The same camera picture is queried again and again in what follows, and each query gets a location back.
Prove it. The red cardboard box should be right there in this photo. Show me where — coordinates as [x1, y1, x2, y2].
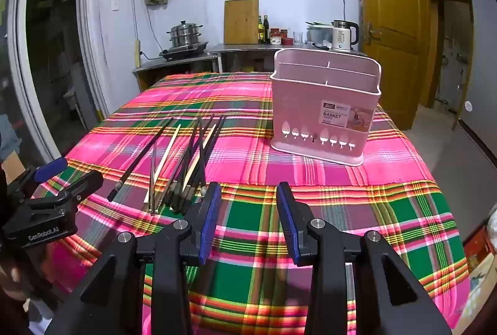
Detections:
[463, 223, 497, 274]

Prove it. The slim black chopstick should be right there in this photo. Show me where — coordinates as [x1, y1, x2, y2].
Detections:
[107, 117, 174, 202]

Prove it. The metal door handle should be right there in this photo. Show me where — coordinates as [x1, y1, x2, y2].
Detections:
[363, 22, 384, 45]

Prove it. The yellow wooden door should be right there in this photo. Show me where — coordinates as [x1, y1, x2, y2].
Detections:
[354, 0, 431, 131]

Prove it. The grey cooking pot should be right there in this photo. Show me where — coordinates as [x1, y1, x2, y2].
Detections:
[306, 22, 335, 47]

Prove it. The wooden cutting board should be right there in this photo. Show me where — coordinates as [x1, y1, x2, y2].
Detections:
[223, 0, 260, 45]

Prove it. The steel steamer pot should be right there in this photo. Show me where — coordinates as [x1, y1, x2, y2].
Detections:
[167, 20, 204, 48]

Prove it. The white-framed glass door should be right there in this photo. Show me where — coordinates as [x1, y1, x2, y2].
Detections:
[0, 0, 111, 167]

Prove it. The pink green plaid tablecloth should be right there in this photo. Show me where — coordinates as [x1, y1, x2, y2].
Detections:
[31, 72, 472, 335]

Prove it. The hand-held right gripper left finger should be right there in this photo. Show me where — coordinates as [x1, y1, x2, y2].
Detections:
[47, 182, 223, 335]

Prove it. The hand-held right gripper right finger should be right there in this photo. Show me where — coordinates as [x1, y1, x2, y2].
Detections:
[276, 182, 453, 335]

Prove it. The steel counter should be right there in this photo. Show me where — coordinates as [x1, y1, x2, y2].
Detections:
[212, 43, 367, 74]

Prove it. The black induction stove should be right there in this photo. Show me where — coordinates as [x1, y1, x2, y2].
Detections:
[158, 41, 210, 60]

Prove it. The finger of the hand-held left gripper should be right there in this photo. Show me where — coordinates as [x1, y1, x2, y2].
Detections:
[7, 158, 68, 212]
[30, 171, 105, 212]

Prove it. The grey panel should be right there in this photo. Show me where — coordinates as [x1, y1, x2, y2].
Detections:
[461, 0, 497, 165]

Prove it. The thin grey chopstick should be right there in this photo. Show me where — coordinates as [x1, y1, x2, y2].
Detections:
[148, 141, 157, 211]

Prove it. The beige wooden chopstick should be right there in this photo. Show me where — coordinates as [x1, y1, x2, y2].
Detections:
[182, 123, 218, 191]
[144, 123, 182, 206]

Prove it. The bunch of black chopsticks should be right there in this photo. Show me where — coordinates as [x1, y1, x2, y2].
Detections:
[163, 114, 228, 215]

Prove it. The pink plastic utensil basket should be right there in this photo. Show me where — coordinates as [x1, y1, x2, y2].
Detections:
[270, 49, 383, 167]

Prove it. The low metal stand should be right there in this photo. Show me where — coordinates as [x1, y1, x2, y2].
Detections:
[132, 51, 219, 92]

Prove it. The white electric kettle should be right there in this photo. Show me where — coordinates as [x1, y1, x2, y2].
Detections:
[331, 20, 360, 52]

